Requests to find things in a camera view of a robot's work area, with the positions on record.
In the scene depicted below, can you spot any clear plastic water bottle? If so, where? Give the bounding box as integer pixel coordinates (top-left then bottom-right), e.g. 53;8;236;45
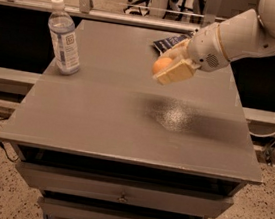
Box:
48;0;80;75

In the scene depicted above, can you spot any dark blue chip bag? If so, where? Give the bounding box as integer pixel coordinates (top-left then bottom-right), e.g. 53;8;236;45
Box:
153;33;193;54

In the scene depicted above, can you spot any metal railing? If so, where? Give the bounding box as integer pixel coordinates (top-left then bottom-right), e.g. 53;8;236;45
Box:
0;0;234;41

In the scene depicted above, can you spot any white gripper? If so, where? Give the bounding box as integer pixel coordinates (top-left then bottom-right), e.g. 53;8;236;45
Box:
153;23;230;85

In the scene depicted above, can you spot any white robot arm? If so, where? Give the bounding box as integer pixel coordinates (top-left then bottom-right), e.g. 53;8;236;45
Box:
152;0;275;85

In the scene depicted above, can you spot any orange fruit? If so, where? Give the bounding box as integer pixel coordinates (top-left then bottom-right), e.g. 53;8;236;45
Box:
152;57;172;74

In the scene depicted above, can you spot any grey drawer cabinet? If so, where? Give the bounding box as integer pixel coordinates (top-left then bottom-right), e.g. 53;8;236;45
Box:
0;20;262;219

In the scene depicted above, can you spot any black office chair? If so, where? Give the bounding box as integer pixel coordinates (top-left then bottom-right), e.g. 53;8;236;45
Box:
123;0;151;17

